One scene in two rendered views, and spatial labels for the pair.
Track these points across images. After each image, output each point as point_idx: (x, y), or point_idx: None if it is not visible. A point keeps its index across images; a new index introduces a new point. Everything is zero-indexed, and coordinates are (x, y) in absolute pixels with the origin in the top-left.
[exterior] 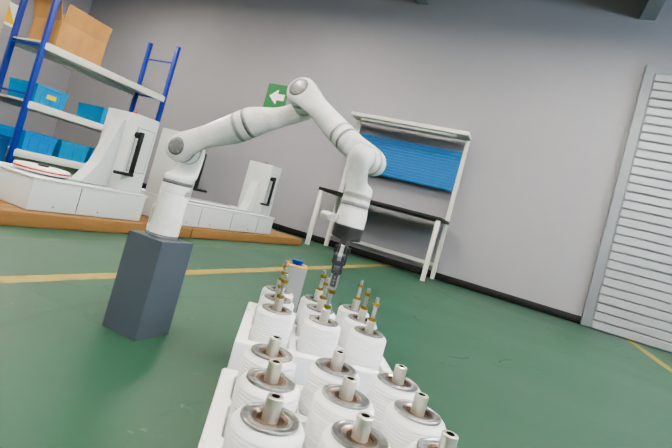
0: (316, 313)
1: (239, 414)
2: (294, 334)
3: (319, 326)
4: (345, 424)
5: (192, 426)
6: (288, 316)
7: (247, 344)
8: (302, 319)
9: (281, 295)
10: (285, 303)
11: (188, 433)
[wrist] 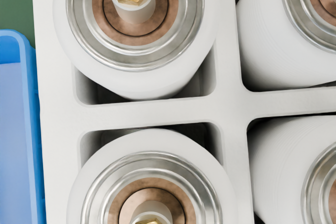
0: (289, 187)
1: None
2: (262, 113)
3: (71, 203)
4: None
5: None
6: (85, 61)
7: None
8: (300, 129)
9: None
10: (296, 29)
11: None
